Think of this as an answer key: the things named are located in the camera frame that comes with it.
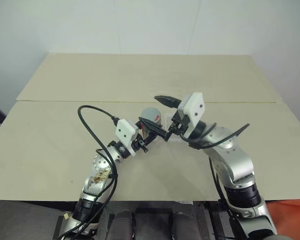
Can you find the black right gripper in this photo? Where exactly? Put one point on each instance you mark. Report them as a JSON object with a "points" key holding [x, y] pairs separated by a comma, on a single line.
{"points": [[177, 123]]}

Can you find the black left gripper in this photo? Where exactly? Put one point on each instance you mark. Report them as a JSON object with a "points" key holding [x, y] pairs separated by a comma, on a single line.
{"points": [[140, 143]]}

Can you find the clear jar with red label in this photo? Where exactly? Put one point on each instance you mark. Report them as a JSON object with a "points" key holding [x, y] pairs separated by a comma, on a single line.
{"points": [[147, 131]]}

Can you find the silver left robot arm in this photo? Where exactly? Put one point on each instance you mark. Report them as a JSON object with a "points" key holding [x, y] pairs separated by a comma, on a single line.
{"points": [[100, 163]]}

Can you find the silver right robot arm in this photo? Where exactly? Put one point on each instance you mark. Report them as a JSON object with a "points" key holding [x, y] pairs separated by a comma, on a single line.
{"points": [[230, 160]]}

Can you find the grey cup with red label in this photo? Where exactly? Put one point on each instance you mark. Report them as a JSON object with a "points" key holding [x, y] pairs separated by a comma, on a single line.
{"points": [[150, 113]]}

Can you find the small white label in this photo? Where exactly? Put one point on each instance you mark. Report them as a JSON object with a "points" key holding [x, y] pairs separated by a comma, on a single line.
{"points": [[185, 202]]}

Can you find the dark rounded shape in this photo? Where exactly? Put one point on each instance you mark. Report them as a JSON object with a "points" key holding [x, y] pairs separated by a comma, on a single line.
{"points": [[122, 225]]}

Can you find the small yellow tag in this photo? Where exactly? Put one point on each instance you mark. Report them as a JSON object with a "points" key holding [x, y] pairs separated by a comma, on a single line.
{"points": [[65, 216]]}

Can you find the orange sheet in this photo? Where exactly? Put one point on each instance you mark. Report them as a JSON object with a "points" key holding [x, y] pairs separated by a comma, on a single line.
{"points": [[290, 217]]}

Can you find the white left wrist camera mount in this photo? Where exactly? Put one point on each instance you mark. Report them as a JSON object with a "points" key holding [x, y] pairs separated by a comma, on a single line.
{"points": [[125, 131]]}

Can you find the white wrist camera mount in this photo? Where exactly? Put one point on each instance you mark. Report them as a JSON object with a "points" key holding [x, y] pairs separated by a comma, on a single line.
{"points": [[125, 131], [193, 107]]}

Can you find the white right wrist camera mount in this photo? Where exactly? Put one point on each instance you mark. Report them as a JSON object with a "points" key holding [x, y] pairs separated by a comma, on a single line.
{"points": [[193, 107]]}

